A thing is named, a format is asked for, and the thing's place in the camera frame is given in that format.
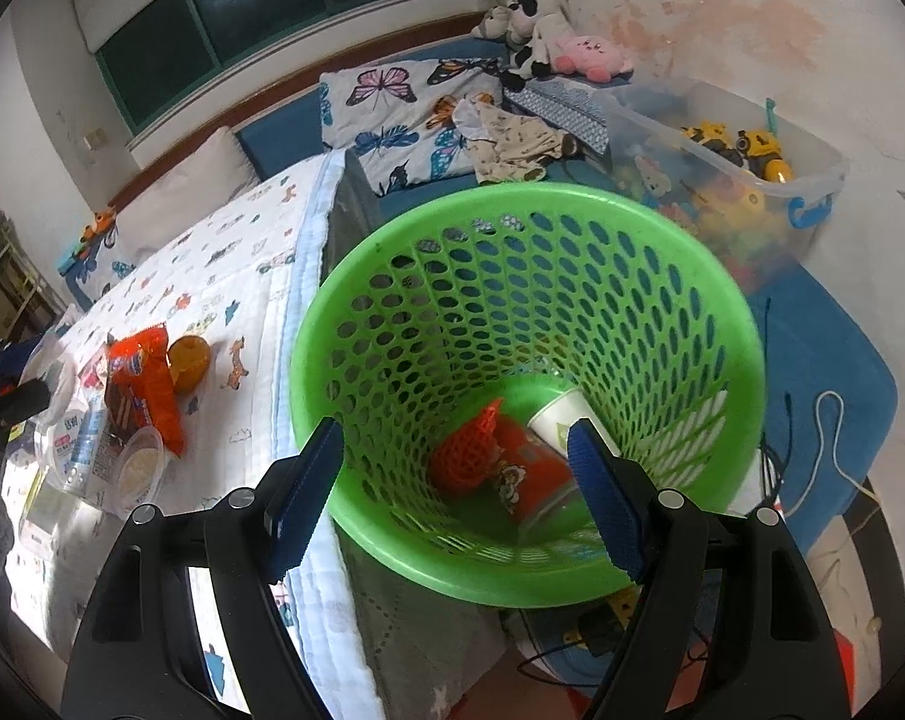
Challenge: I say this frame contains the blue white milk carton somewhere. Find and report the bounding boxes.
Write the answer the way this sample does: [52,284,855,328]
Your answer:
[52,408,124,497]

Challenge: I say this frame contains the red paper cup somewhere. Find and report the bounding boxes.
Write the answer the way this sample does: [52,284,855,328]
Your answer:
[490,415,578,532]

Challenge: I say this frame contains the white paper cup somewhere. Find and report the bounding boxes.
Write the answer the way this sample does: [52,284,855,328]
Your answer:
[526,387,620,458]

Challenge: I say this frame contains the orange snack wrapper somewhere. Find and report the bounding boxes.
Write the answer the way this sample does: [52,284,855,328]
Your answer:
[107,323,185,455]

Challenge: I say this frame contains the clear round lidded container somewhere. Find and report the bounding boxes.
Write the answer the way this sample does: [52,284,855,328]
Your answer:
[111,426,169,518]

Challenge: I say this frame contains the red foam fruit net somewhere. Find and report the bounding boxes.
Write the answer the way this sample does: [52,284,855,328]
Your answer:
[428,398,503,497]

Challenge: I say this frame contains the orange peel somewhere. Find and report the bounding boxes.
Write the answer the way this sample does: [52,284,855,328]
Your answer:
[167,335,212,397]

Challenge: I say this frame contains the clear plastic bottle yellow label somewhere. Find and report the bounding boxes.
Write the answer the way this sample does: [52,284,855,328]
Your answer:
[36,358,107,499]

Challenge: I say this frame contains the metal shelf rack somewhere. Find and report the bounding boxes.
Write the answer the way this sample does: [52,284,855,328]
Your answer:
[0,211,65,343]

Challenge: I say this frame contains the left butterfly pillow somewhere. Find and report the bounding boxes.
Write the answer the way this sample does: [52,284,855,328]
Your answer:
[62,232,135,312]

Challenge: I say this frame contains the orange toy on headboard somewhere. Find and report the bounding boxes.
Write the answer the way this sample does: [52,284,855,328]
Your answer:
[80,208,116,242]

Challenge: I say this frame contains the green plastic mesh basket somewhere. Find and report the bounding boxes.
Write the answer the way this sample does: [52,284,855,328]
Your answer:
[290,182,765,608]

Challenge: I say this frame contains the blue floor mat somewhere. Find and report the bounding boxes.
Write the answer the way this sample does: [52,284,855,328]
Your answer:
[747,266,898,551]

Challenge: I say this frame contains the white cartoon print blanket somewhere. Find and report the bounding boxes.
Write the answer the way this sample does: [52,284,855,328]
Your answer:
[2,151,377,665]

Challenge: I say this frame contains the beige pillow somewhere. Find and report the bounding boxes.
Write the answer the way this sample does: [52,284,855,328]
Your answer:
[116,127,260,250]

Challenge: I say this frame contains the clear plastic toy bin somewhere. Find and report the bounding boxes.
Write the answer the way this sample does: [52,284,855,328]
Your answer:
[599,78,848,293]

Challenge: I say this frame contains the beige patterned clothes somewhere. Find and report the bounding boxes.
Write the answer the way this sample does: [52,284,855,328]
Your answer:
[452,98,580,185]

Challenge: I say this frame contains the blue white patterned cloth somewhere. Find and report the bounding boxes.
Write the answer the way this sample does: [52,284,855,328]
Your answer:
[505,78,609,154]

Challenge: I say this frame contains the butterfly print pillow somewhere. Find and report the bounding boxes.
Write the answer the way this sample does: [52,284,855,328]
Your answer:
[317,57,503,197]

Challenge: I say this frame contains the dark window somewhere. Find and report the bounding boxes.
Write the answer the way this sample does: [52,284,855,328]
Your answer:
[92,0,463,139]

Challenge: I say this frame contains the pink plush toy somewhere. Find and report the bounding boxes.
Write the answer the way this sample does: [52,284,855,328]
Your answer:
[550,36,633,85]

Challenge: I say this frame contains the black white cow plush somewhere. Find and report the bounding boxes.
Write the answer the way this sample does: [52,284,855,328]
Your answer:
[471,0,570,93]

